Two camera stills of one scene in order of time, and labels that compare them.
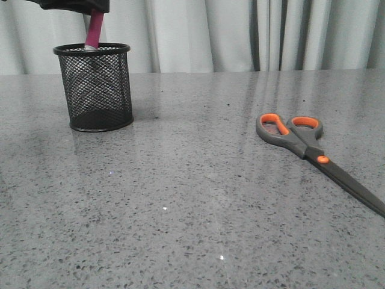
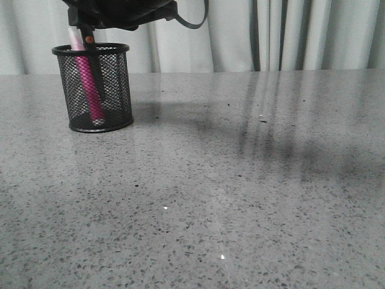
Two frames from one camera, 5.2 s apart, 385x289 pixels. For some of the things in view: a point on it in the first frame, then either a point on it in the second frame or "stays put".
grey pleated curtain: (202, 36) stays put
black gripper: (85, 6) -> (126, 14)
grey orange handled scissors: (299, 134) -> (88, 32)
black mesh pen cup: (97, 85) stays put
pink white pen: (95, 29) -> (82, 60)
